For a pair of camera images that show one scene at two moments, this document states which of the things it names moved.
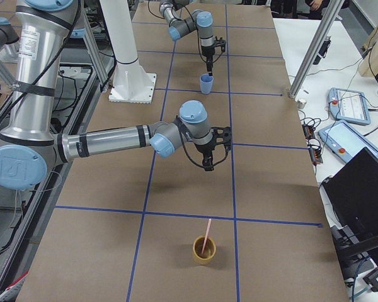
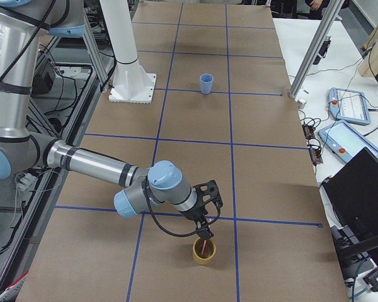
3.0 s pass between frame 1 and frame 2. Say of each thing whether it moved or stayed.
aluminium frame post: stayed
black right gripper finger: moved
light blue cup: stayed
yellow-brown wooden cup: stayed
